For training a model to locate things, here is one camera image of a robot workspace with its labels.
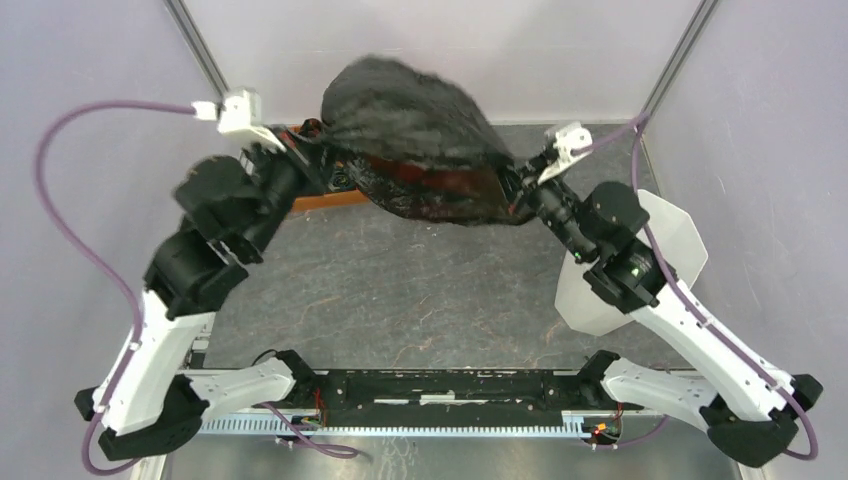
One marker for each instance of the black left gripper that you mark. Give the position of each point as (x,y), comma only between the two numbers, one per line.
(307,154)

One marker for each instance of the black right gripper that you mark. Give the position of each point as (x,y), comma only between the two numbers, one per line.
(522,175)

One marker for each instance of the black plastic trash bag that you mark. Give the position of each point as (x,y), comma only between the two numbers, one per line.
(418,146)

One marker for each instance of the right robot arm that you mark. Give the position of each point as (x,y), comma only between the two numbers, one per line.
(748,408)

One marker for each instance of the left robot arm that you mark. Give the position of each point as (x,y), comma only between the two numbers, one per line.
(148,406)

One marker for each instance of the white plastic trash bin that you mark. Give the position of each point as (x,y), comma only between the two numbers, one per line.
(597,298)

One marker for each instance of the black bag roll left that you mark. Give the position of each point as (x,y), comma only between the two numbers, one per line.
(310,131)

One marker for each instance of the wooden compartment tray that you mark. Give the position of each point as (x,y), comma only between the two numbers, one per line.
(341,191)

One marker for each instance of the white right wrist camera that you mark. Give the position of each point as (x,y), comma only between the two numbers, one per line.
(566,145)

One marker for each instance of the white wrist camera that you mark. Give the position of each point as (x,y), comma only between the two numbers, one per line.
(238,118)
(566,145)

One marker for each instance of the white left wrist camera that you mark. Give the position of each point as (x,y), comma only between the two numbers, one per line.
(238,118)

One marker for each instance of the left aluminium corner post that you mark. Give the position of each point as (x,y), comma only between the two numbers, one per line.
(193,37)

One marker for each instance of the aluminium corner post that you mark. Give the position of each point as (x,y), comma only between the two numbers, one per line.
(193,37)
(676,61)

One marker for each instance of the white slotted cable duct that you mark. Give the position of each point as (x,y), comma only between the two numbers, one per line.
(265,423)

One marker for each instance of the right aluminium corner post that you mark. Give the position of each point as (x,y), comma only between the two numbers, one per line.
(676,61)

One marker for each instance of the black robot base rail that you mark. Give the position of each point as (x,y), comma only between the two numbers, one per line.
(447,398)

